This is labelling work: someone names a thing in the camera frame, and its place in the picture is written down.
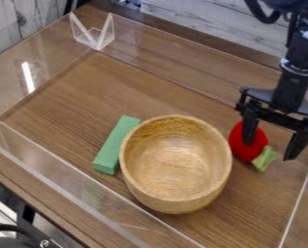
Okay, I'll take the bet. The wooden bowl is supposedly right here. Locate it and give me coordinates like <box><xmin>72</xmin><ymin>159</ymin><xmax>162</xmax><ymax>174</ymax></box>
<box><xmin>119</xmin><ymin>114</ymin><xmax>234</xmax><ymax>214</ymax></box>

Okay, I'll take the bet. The green rectangular block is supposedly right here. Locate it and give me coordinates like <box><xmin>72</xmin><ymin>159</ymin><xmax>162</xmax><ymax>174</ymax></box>
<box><xmin>92</xmin><ymin>115</ymin><xmax>142</xmax><ymax>175</ymax></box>

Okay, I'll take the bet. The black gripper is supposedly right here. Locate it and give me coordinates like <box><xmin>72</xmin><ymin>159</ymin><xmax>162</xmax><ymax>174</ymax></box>
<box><xmin>236</xmin><ymin>87</ymin><xmax>308</xmax><ymax>161</ymax></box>

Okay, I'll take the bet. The black table leg bracket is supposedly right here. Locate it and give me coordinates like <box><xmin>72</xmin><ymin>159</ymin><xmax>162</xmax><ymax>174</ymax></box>
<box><xmin>18</xmin><ymin>205</ymin><xmax>64</xmax><ymax>248</ymax></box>

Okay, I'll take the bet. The clear acrylic corner bracket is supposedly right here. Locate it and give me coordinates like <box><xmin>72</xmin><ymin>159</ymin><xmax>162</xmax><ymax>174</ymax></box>
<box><xmin>68</xmin><ymin>13</ymin><xmax>115</xmax><ymax>50</ymax></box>

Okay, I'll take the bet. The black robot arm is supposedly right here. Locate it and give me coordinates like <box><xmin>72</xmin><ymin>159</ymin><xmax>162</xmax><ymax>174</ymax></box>
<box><xmin>236</xmin><ymin>0</ymin><xmax>308</xmax><ymax>160</ymax></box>

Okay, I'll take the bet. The red plush strawberry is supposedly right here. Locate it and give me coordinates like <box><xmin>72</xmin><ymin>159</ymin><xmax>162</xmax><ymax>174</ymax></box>
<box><xmin>228</xmin><ymin>122</ymin><xmax>279</xmax><ymax>172</ymax></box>

